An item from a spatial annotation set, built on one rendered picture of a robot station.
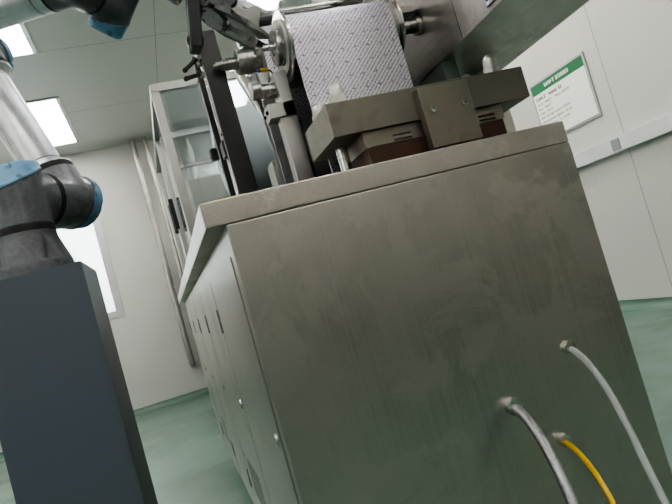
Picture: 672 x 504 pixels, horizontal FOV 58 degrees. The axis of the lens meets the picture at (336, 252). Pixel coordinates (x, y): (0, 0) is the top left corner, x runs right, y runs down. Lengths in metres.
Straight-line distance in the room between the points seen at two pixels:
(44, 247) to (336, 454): 0.67
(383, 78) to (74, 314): 0.77
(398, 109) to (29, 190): 0.71
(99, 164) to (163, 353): 2.11
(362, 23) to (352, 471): 0.90
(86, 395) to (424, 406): 0.60
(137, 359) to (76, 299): 5.55
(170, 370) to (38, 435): 5.55
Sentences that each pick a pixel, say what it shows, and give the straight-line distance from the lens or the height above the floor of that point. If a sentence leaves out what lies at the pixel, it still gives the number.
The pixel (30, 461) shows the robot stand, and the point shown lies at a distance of 1.24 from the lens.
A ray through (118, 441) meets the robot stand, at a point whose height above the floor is 0.57.
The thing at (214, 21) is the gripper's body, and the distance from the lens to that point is 1.39.
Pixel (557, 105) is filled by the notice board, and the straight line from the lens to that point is 4.84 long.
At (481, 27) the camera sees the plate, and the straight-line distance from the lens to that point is 1.32.
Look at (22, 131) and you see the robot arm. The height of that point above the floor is 1.23.
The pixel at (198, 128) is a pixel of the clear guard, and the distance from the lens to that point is 2.32.
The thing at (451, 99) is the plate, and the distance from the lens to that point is 1.14.
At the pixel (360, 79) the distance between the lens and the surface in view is 1.33.
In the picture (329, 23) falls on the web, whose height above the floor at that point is 1.26.
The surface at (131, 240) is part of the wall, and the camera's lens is 6.81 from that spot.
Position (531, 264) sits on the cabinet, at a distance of 1.09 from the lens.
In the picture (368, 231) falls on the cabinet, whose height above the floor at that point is 0.80.
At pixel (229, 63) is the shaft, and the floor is 1.33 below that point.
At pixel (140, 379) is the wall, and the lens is 6.75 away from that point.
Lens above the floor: 0.73
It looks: 3 degrees up
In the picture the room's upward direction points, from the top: 16 degrees counter-clockwise
